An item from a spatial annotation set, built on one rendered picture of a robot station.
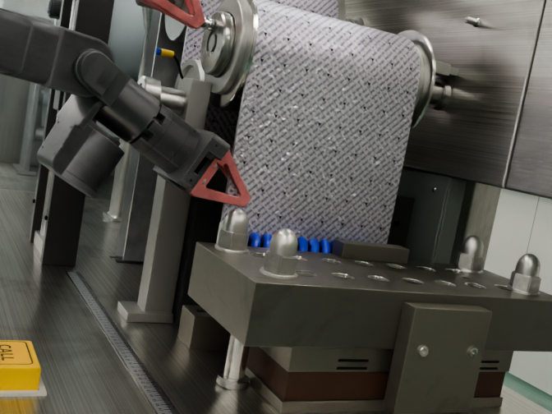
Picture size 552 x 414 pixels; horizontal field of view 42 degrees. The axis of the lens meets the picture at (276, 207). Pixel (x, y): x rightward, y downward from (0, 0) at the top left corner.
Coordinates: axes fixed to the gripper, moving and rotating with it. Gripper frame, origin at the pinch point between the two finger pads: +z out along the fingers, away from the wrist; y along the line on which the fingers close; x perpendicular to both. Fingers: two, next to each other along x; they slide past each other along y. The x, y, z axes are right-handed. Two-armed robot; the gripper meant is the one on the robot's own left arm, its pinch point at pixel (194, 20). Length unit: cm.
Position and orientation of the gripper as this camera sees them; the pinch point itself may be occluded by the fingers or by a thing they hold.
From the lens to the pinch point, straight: 86.5
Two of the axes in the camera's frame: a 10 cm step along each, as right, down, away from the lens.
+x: 7.1, -7.0, 1.2
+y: 4.0, 2.5, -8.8
